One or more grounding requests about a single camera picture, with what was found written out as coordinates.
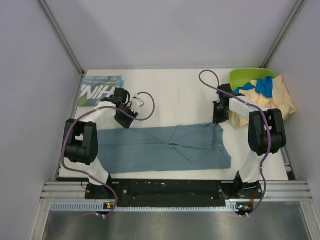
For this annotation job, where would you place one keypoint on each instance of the bright blue t shirt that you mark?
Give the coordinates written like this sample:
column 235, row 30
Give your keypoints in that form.
column 261, row 86

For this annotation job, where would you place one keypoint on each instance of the right aluminium corner post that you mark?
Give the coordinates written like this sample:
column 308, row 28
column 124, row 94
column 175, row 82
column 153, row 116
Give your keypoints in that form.
column 298, row 6

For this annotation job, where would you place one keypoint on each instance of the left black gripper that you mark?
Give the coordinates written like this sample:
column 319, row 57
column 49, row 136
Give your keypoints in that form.
column 126, row 123

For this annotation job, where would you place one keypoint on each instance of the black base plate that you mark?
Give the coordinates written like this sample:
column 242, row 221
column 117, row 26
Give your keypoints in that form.
column 161, row 193

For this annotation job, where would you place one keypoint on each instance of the grey-blue t shirt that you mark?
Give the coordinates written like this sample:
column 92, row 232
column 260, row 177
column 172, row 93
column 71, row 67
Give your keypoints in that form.
column 162, row 149

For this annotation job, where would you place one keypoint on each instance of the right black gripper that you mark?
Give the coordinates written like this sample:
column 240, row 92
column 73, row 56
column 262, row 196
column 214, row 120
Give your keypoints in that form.
column 216, row 118

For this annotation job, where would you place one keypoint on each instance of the left aluminium corner post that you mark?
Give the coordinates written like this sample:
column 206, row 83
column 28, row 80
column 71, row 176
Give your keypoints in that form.
column 61, row 36

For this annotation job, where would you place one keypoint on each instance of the aluminium corner post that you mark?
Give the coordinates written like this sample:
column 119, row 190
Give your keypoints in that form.
column 298, row 6
column 61, row 36

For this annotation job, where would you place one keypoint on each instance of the green plastic basket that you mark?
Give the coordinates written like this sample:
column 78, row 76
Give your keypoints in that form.
column 241, row 76

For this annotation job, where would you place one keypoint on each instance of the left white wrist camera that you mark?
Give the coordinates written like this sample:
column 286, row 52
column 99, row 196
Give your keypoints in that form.
column 135, row 103

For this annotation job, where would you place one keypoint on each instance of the light blue cable duct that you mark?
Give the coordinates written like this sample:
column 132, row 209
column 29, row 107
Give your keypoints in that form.
column 105, row 207

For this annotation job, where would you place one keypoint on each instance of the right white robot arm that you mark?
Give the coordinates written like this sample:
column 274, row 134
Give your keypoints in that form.
column 266, row 135

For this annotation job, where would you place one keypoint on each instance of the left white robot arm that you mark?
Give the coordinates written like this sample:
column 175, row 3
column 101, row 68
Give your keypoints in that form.
column 80, row 145

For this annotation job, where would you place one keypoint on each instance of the cream yellow t shirt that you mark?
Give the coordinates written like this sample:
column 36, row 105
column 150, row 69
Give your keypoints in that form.
column 280, row 97

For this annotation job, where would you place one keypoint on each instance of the folded printed blue t shirt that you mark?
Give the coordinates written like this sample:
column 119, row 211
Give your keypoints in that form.
column 95, row 88

